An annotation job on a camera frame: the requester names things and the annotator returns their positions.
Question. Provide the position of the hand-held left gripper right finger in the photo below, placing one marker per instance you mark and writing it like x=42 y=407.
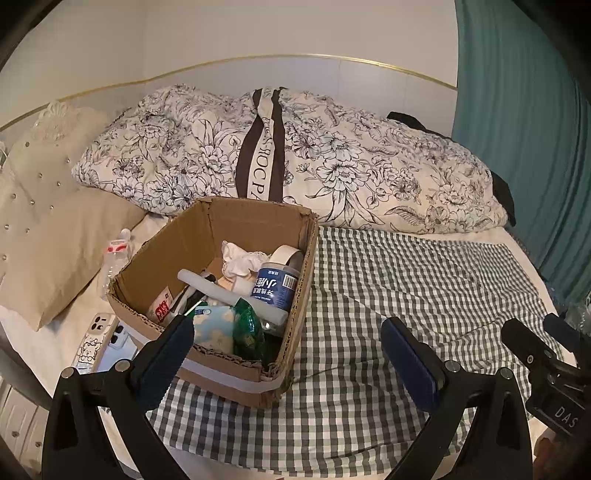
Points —
x=411 y=364

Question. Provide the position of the green foil wrapper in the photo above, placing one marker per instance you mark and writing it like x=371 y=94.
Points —
x=247 y=330

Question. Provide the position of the beige pillow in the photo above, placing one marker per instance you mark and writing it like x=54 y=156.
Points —
x=60 y=254

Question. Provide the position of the red white packet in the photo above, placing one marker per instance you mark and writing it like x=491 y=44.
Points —
x=160 y=307

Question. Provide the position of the pale blue smartphone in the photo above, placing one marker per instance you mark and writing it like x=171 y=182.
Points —
x=122 y=344

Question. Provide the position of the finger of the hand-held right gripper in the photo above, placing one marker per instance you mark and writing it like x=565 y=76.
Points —
x=561 y=330
x=521 y=341

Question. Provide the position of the white tube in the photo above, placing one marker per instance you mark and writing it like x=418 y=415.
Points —
x=221 y=291

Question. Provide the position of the white tape roll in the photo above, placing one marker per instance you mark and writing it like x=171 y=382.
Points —
x=286 y=254

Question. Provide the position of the green checked blanket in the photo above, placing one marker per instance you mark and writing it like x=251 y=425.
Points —
x=415 y=277

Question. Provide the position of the plastic bottle red label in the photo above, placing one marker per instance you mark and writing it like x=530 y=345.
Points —
x=115 y=258

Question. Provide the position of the teal curtain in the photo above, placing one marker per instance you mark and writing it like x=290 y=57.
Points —
x=531 y=138

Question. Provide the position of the brown cardboard box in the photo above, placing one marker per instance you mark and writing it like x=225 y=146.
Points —
x=184 y=235

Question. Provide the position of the clear plastic bag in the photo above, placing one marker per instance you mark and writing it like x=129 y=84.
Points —
x=579 y=314

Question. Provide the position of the blue white tissue pack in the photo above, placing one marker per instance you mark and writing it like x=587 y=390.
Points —
x=212 y=325

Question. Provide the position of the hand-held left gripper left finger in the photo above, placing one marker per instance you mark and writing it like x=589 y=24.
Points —
x=168 y=364

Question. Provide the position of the floral print duvet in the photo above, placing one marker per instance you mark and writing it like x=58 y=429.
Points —
x=346 y=161

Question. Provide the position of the white cabinet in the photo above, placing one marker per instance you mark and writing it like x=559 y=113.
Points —
x=18 y=420

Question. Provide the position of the clear jar blue label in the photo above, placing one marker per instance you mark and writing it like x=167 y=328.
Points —
x=272 y=288

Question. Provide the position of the white lace cloth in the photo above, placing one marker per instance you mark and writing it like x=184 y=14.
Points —
x=240 y=263

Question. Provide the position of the phone in white cartoon case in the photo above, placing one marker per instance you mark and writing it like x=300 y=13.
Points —
x=94 y=341

